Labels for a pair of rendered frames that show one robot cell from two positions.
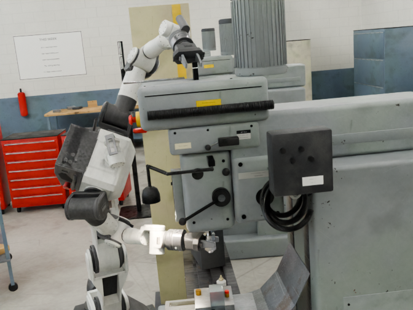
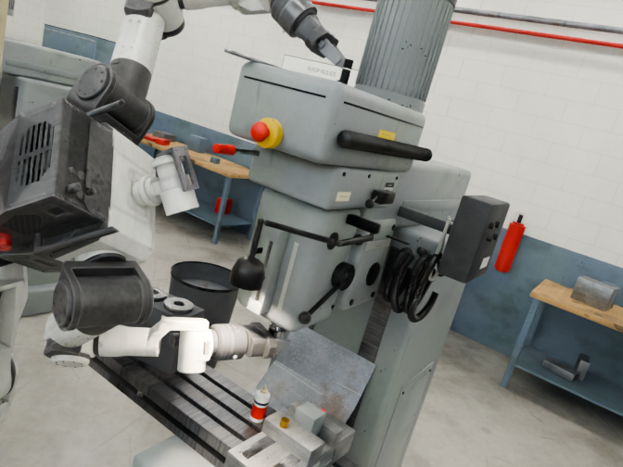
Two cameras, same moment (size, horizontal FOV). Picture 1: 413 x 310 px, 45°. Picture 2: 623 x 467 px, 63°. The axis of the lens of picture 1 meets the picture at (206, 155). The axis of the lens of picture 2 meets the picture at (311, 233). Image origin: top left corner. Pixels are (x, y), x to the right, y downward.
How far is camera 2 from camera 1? 159 cm
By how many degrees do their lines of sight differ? 54
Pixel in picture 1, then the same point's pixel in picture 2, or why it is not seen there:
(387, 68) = not seen: hidden behind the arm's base
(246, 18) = (426, 25)
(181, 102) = (369, 126)
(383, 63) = not seen: hidden behind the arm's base
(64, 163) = (69, 195)
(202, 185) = (329, 258)
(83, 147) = (95, 160)
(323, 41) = not seen: outside the picture
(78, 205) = (107, 296)
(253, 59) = (415, 85)
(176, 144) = (338, 192)
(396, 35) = (108, 50)
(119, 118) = (133, 108)
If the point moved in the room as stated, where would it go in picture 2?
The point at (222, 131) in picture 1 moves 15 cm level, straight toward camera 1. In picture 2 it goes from (376, 180) to (431, 199)
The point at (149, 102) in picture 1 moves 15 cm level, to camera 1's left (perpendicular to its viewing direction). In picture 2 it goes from (344, 114) to (297, 101)
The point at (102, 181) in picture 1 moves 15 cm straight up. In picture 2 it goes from (137, 240) to (151, 165)
